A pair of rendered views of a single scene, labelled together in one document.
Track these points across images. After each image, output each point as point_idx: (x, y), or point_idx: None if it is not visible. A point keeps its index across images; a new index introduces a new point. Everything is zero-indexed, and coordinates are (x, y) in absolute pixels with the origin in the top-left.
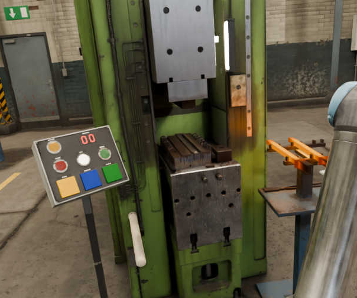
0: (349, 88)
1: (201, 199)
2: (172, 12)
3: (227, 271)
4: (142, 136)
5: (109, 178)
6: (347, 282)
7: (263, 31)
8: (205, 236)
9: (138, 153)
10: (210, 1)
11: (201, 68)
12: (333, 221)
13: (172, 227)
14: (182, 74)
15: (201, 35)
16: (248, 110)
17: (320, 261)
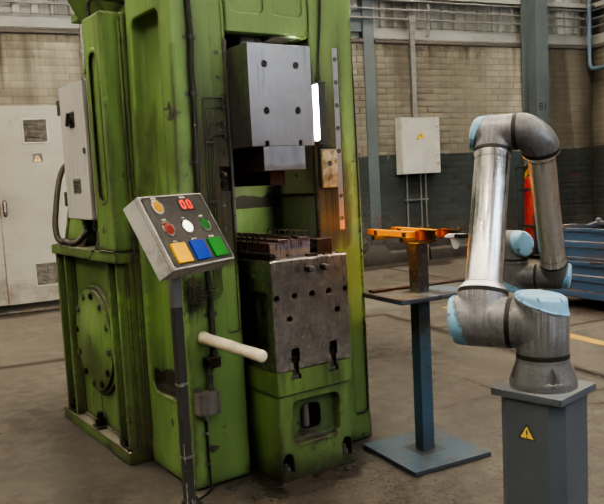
0: (481, 119)
1: (304, 298)
2: (270, 66)
3: (332, 414)
4: (220, 221)
5: (217, 251)
6: (502, 255)
7: (351, 99)
8: (309, 352)
9: None
10: (307, 59)
11: (299, 132)
12: (486, 210)
13: None
14: (279, 138)
15: (298, 95)
16: (340, 194)
17: (482, 241)
